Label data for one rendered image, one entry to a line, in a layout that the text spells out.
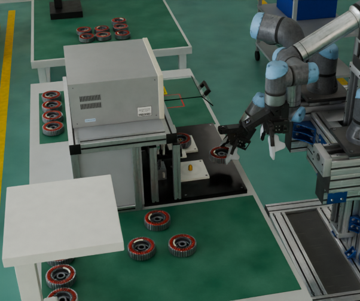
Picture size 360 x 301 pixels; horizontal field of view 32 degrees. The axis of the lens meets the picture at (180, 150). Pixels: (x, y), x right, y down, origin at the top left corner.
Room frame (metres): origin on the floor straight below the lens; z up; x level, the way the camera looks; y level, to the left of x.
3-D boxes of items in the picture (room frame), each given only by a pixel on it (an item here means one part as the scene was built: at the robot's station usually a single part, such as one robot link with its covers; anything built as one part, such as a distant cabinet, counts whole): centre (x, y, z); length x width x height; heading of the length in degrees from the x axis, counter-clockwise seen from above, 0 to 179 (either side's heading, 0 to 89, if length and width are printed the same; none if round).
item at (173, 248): (1.93, 0.00, 0.77); 0.11 x 0.11 x 0.04
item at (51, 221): (1.58, 0.38, 0.98); 0.37 x 0.35 x 0.46; 11
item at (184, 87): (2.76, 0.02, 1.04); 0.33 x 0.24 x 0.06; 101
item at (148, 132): (2.52, 0.29, 1.09); 0.68 x 0.44 x 0.05; 11
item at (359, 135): (2.29, -0.79, 1.09); 0.15 x 0.15 x 0.10
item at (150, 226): (2.09, 0.10, 0.77); 0.11 x 0.11 x 0.04
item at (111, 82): (2.53, 0.29, 1.22); 0.44 x 0.39 x 0.20; 11
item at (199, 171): (2.46, -0.05, 0.78); 0.15 x 0.15 x 0.01; 11
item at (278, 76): (2.02, -0.35, 1.45); 0.09 x 0.08 x 0.11; 107
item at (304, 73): (2.06, -0.44, 1.45); 0.11 x 0.11 x 0.08; 17
